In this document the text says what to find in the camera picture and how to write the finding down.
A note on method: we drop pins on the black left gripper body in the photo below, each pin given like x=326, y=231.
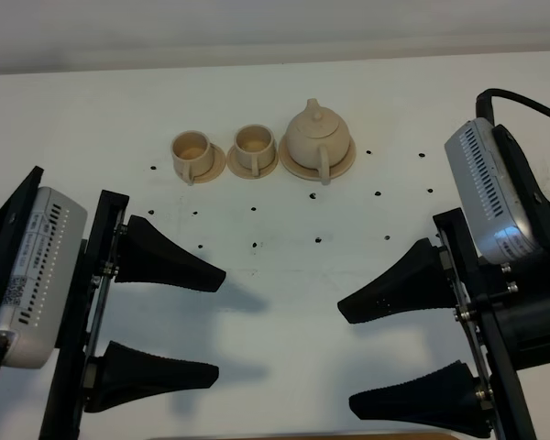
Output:
x=63, y=413

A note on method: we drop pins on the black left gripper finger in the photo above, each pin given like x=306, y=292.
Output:
x=124, y=374
x=145, y=255

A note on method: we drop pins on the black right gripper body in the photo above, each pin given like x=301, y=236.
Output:
x=510, y=305

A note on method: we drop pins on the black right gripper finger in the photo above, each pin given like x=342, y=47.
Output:
x=446, y=398
x=417, y=281

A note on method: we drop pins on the beige teapot with lid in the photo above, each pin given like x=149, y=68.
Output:
x=318, y=138

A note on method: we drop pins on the round beige teapot saucer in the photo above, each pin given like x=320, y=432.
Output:
x=312, y=174

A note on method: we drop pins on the beige teacup left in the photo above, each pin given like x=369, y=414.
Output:
x=188, y=138

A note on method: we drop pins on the beige teacup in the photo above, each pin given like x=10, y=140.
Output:
x=254, y=137
x=188, y=138

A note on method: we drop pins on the beige saucer under left cup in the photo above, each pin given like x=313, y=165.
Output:
x=215, y=164

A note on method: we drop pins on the beige saucer under cup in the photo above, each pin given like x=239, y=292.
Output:
x=215, y=164
x=252, y=165

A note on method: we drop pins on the beige saucer under centre cup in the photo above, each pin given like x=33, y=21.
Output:
x=252, y=165

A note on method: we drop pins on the beige teacup centre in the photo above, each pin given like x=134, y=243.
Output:
x=254, y=137

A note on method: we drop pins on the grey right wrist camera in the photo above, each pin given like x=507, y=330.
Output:
x=495, y=215

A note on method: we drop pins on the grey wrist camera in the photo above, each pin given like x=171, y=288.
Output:
x=39, y=282
x=495, y=215

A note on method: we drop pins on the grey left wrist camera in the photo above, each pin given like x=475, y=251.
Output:
x=39, y=282

